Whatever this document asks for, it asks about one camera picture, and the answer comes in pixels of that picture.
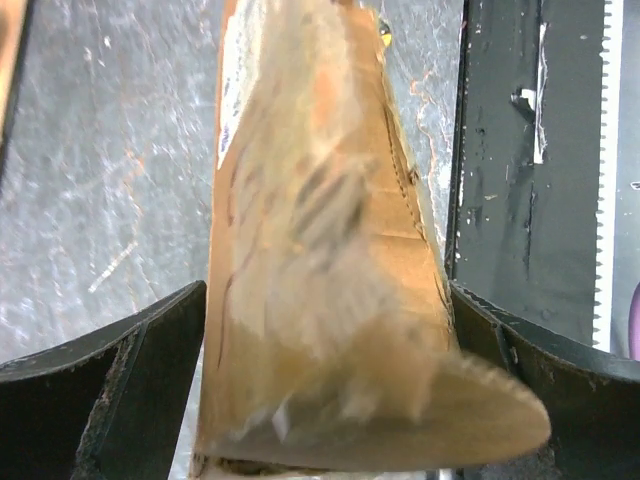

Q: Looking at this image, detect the yellow utility knife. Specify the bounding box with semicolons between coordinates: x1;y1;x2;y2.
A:
378;18;392;48

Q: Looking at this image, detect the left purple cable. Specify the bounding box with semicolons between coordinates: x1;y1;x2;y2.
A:
627;282;640;360

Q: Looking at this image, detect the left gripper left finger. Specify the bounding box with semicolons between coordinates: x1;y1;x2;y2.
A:
1;281;206;479

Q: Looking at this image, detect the slotted cable duct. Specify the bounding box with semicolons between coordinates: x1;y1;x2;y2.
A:
592;0;624;352

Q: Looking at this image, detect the brown cardboard express box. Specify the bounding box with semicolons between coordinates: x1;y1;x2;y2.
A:
189;1;551;479

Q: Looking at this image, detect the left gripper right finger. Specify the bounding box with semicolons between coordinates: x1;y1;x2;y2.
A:
451;283;639;479

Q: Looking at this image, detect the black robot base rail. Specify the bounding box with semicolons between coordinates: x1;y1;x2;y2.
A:
453;1;604;344

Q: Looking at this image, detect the black wire wooden shelf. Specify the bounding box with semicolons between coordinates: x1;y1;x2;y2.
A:
0;0;34;161

